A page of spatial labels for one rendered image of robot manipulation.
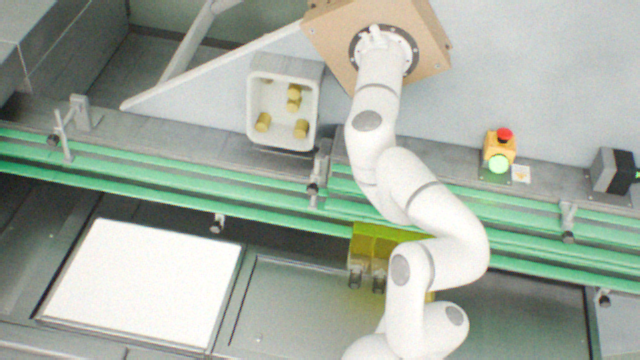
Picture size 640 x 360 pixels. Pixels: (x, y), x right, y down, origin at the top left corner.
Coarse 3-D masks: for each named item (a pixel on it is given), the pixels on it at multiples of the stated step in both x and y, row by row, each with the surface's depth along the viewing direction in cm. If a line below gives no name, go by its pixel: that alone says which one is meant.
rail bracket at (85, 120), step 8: (72, 96) 173; (80, 96) 173; (72, 104) 172; (80, 104) 172; (56, 112) 163; (72, 112) 171; (80, 112) 174; (88, 112) 176; (96, 112) 185; (56, 120) 165; (64, 120) 168; (80, 120) 178; (88, 120) 177; (96, 120) 183; (56, 128) 166; (64, 128) 166; (80, 128) 180; (88, 128) 179; (56, 136) 164; (64, 136) 169; (56, 144) 164; (64, 144) 170; (64, 160) 173; (72, 160) 174
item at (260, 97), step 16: (256, 80) 166; (288, 80) 159; (304, 80) 159; (256, 96) 169; (272, 96) 173; (304, 96) 171; (256, 112) 173; (272, 112) 176; (288, 112) 175; (304, 112) 174; (272, 128) 177; (288, 128) 178; (272, 144) 174; (288, 144) 174; (304, 144) 174
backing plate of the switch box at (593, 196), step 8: (584, 168) 173; (584, 176) 170; (592, 192) 167; (600, 192) 167; (592, 200) 165; (600, 200) 165; (608, 200) 165; (616, 200) 165; (624, 200) 166; (632, 208) 164
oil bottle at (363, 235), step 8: (360, 224) 169; (368, 224) 170; (376, 224) 170; (352, 232) 168; (360, 232) 168; (368, 232) 168; (352, 240) 166; (360, 240) 166; (368, 240) 166; (352, 248) 164; (360, 248) 164; (368, 248) 164; (352, 256) 162; (360, 256) 162; (368, 256) 163; (352, 264) 162; (360, 264) 162; (368, 264) 163
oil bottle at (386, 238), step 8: (376, 232) 169; (384, 232) 169; (392, 232) 169; (376, 240) 167; (384, 240) 167; (392, 240) 167; (376, 248) 165; (384, 248) 165; (392, 248) 165; (376, 256) 163; (384, 256) 163; (376, 264) 162; (384, 264) 162; (384, 272) 162
